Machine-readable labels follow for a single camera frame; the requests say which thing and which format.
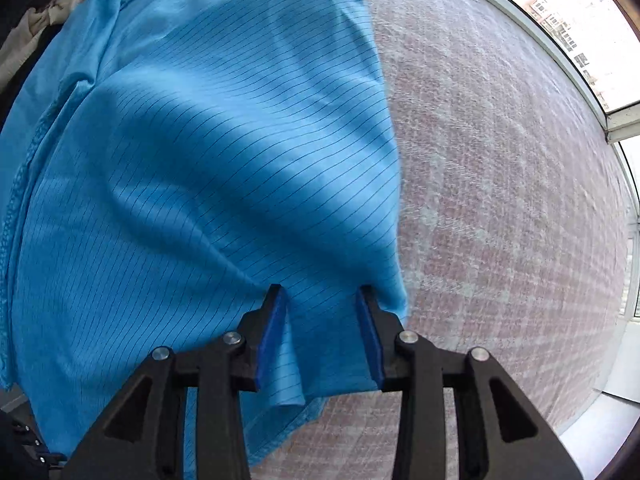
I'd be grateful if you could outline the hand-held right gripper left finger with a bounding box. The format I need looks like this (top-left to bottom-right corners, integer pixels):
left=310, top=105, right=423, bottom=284
left=62, top=284, right=288, bottom=480

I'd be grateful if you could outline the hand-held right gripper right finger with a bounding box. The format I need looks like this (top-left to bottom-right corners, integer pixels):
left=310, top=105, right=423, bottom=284
left=355, top=285, right=583, bottom=480

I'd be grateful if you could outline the blue striped jacket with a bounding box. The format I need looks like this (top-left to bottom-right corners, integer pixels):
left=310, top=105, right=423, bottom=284
left=0, top=0, right=411, bottom=480

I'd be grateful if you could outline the pink plaid cloth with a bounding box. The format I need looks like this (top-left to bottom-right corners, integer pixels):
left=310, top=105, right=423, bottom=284
left=250, top=0, right=636, bottom=480

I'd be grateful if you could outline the person's black jacket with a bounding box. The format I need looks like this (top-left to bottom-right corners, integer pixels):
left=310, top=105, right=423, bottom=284
left=0, top=400, right=68, bottom=480

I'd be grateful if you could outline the pink apartment building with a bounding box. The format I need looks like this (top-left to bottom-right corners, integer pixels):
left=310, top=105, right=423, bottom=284
left=470, top=0, right=640, bottom=111

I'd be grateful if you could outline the beige knit sweater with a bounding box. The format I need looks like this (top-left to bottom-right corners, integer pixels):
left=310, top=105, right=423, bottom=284
left=0, top=0, right=83, bottom=86

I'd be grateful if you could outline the white window frame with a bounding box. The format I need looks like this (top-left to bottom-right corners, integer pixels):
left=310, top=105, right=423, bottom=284
left=440, top=0, right=640, bottom=321

